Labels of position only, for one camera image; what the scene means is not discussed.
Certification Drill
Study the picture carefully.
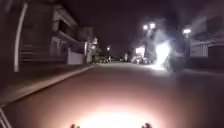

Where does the street lamp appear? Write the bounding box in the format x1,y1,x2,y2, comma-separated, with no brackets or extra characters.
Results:
142,21,158,64

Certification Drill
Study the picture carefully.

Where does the pavement beside road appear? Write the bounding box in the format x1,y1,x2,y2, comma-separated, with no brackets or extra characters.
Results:
0,63,96,107

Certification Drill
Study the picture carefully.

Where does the white wall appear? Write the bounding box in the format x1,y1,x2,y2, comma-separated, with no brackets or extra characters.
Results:
67,47,86,66

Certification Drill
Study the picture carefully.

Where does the asphalt road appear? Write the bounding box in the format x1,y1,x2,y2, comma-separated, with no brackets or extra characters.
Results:
0,61,224,128

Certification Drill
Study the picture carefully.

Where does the pale pole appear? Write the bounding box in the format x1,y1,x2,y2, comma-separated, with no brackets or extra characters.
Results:
13,1,29,74

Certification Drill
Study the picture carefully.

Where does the building with balconies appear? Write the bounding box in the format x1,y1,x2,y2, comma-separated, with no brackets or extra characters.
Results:
0,0,81,68

